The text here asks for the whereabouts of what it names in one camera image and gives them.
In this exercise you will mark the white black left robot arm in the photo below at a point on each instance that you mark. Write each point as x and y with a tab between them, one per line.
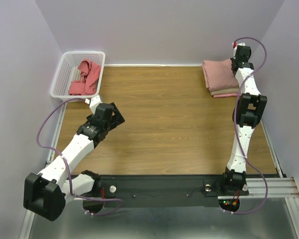
47	192

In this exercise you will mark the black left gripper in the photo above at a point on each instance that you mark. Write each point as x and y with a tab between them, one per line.
116	119

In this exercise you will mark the white round knob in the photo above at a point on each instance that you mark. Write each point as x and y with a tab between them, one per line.
112	189

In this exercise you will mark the folded pink t shirt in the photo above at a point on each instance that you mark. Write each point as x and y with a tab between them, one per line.
225	95

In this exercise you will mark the circuit board with leds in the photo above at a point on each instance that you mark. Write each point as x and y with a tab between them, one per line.
229	205

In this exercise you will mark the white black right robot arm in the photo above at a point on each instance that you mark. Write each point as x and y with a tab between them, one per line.
247	115

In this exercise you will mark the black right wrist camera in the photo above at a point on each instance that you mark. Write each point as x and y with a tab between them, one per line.
241	52

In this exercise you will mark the white plastic basket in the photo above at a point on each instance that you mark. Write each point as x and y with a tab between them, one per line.
67	72

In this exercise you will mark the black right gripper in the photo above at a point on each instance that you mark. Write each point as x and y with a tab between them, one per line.
241	64

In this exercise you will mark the crumpled red t shirt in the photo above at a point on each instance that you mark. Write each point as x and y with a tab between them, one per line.
89	76

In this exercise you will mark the folded beige t shirt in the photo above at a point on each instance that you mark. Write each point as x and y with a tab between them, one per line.
225	91

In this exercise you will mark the pink printed t shirt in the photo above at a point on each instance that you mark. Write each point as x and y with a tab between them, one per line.
218	75

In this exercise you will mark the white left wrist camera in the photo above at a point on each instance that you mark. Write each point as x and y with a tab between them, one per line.
93	102

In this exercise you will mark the aluminium frame rail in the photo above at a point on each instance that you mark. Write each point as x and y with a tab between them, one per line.
259	187

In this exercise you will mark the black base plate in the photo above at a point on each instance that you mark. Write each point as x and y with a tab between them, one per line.
152	191

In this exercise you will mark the silver round knob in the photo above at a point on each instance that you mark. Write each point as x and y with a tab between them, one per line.
207	188

